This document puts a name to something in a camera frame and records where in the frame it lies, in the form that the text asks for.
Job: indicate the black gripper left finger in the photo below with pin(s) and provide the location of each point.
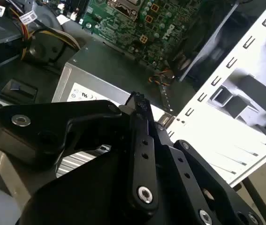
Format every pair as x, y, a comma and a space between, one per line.
53, 112

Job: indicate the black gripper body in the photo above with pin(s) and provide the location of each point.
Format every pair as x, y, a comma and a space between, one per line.
88, 192

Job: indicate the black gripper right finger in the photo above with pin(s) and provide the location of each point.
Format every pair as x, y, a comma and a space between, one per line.
184, 164

